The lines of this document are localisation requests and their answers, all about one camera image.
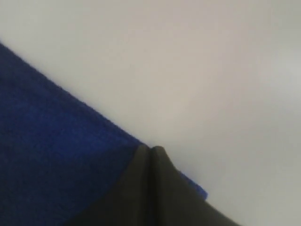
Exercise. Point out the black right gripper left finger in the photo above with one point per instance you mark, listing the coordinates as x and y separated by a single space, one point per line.
126 203

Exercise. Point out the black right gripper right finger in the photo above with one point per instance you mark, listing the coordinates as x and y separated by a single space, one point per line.
176 202

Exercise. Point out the blue microfibre towel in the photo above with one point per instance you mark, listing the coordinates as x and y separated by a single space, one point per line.
57 155

